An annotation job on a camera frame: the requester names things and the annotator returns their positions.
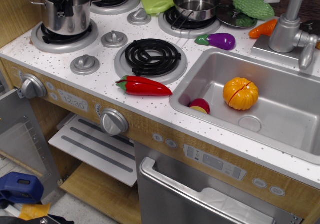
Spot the black gripper finger outside pot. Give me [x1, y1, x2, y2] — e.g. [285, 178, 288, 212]
[56, 0, 74, 18]

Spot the tall steel stock pot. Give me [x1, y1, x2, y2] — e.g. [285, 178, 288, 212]
[28, 0, 98, 36]

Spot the steel pot lid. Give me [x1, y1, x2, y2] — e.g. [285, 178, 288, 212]
[216, 4, 258, 29]

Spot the front left black burner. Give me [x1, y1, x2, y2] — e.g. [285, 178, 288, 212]
[40, 23, 93, 45]

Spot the middle stovetop silver knob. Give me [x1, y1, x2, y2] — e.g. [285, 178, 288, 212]
[101, 30, 128, 49]

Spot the stovetop silver knob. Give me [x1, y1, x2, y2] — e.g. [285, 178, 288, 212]
[127, 8, 152, 26]
[101, 30, 128, 49]
[70, 54, 100, 76]

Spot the front stovetop silver knob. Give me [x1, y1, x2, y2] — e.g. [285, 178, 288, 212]
[70, 54, 100, 76]

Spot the back stovetop silver knob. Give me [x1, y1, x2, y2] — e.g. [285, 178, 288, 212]
[127, 8, 152, 26]

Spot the left front panel knob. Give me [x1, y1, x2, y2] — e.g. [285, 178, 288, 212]
[21, 73, 47, 99]

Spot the panel knob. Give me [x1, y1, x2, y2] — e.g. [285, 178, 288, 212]
[100, 108, 129, 136]
[21, 73, 47, 99]

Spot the oven clock display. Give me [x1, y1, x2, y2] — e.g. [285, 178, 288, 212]
[57, 89, 89, 112]

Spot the front centre black burner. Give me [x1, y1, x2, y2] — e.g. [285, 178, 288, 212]
[124, 38, 182, 77]

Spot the red toy chili pepper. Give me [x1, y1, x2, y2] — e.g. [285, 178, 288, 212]
[116, 75, 173, 97]

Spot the back right black burner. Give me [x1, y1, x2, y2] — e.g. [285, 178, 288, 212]
[163, 7, 216, 30]

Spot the right front panel knob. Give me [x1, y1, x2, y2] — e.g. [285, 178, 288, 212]
[100, 108, 129, 136]

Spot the small steel saucepan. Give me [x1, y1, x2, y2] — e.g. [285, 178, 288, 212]
[171, 0, 221, 30]

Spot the open silver oven door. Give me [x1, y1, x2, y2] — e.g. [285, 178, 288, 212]
[0, 89, 61, 201]

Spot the white oven rack shelf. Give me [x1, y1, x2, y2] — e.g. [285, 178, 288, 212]
[49, 115, 137, 187]

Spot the purple toy eggplant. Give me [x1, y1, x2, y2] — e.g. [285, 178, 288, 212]
[194, 33, 236, 51]

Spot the red yellow toy apple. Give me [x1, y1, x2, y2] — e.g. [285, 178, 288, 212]
[188, 98, 211, 115]

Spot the blue clamp device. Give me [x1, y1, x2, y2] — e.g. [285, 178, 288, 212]
[0, 172, 44, 204]

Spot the green toy bitter gourd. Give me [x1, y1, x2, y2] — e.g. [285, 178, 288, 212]
[232, 0, 275, 21]

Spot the orange toy pumpkin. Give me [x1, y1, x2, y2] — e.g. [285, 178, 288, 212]
[222, 77, 259, 111]

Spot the orange toy carrot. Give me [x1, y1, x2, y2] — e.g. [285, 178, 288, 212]
[248, 19, 278, 39]

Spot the yellow cloth piece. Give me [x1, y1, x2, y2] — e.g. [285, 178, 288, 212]
[18, 203, 51, 221]

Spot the silver dishwasher door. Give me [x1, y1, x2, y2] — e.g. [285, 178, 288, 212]
[134, 143, 304, 224]

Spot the silver toy faucet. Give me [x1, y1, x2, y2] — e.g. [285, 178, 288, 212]
[251, 0, 320, 71]

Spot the dishwasher control display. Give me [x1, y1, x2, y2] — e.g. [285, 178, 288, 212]
[183, 144, 247, 181]

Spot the silver sink basin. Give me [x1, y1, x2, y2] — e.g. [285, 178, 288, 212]
[169, 49, 320, 165]

